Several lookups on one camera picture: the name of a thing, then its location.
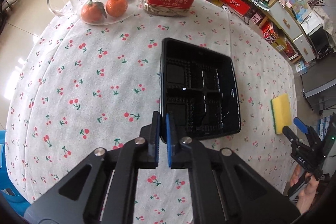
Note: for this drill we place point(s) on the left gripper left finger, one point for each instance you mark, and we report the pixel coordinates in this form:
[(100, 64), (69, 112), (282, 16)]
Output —
[(148, 156)]

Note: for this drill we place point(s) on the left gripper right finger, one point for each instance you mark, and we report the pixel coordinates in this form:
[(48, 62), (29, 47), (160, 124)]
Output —
[(179, 148)]

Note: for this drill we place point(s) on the black plastic food tray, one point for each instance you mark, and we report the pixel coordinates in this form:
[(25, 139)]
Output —
[(198, 90)]

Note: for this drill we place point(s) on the person's right hand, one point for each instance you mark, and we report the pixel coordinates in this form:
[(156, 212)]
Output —
[(307, 194)]

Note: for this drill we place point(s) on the yellow green sponge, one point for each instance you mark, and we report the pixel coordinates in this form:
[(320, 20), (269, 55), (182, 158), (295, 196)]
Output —
[(281, 112)]

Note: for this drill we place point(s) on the grey refrigerator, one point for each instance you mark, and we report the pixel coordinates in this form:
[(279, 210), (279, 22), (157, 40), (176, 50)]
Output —
[(319, 84)]

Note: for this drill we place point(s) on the cherry print tablecloth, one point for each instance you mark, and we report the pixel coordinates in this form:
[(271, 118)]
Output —
[(85, 87)]

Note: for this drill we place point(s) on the black microwave oven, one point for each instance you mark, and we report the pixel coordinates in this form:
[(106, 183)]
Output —
[(321, 42)]

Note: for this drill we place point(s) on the orange tangerine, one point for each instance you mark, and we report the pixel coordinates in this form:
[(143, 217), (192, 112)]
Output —
[(116, 8), (93, 12)]

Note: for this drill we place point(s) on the blue plastic stool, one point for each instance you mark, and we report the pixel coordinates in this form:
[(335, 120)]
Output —
[(9, 191)]

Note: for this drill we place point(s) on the red gift box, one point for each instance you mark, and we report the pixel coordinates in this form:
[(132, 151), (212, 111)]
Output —
[(239, 6)]

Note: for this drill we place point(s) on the colourful map poster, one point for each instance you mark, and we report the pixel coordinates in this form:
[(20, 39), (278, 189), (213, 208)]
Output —
[(300, 8)]

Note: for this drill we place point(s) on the long wooden tv cabinet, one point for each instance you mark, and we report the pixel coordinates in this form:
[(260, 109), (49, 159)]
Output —
[(284, 19)]

